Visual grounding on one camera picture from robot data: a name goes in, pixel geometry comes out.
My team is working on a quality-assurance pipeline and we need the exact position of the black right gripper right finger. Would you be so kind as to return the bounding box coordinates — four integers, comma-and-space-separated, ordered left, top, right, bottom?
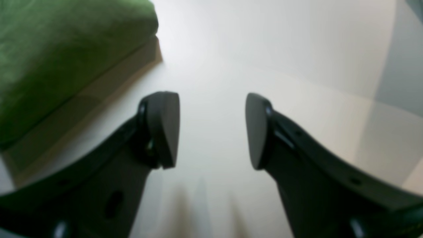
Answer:
245, 93, 423, 238

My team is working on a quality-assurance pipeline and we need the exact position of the green t-shirt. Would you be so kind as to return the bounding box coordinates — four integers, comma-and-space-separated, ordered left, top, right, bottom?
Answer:
0, 0, 159, 149

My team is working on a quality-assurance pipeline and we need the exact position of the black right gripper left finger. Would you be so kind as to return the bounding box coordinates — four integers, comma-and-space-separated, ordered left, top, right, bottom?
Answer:
1, 91, 180, 238

